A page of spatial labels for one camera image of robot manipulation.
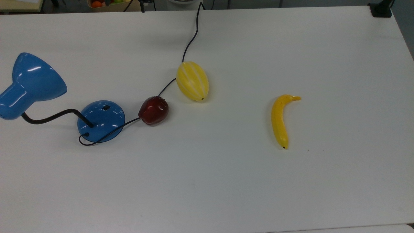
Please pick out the basket of fruit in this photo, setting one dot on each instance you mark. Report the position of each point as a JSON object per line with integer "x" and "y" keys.
{"x": 108, "y": 6}

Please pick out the yellow striped melon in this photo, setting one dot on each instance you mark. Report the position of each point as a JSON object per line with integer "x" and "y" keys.
{"x": 192, "y": 81}

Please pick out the yellow banana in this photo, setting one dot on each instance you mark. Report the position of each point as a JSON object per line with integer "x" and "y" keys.
{"x": 278, "y": 123}

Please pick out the wooden side table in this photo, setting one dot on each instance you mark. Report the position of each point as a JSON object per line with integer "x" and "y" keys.
{"x": 19, "y": 5}

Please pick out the red apple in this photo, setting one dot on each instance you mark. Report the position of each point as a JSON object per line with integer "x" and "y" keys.
{"x": 153, "y": 110}

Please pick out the blue desk lamp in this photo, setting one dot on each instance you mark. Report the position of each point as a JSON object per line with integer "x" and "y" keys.
{"x": 35, "y": 77}

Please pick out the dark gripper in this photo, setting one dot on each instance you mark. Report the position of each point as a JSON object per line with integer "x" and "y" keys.
{"x": 145, "y": 1}

